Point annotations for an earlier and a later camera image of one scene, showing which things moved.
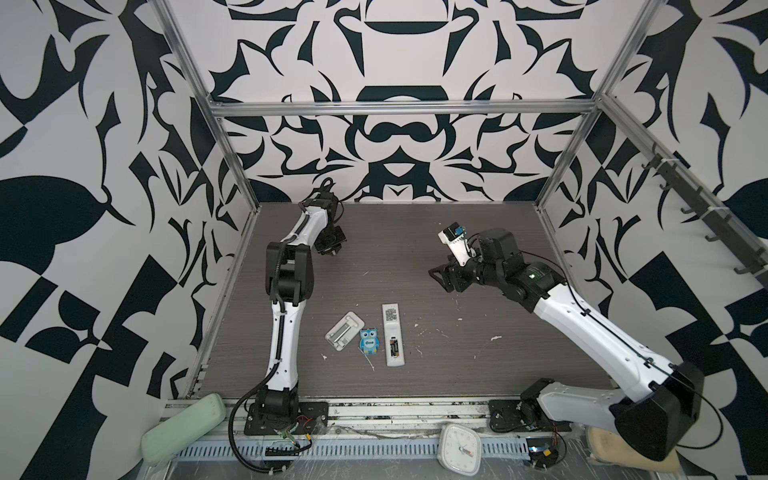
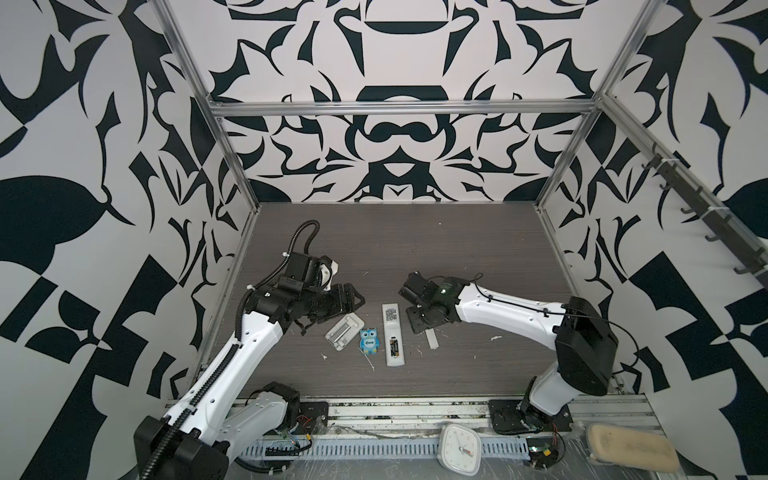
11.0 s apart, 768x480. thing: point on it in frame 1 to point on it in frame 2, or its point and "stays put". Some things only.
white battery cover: x=344 y=331 stays put
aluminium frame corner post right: x=645 y=18 stays put
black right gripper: x=448 y=272 to x=414 y=323
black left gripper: x=329 y=250 to x=335 y=306
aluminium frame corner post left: x=166 y=16 stays put
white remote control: x=392 y=325 stays put
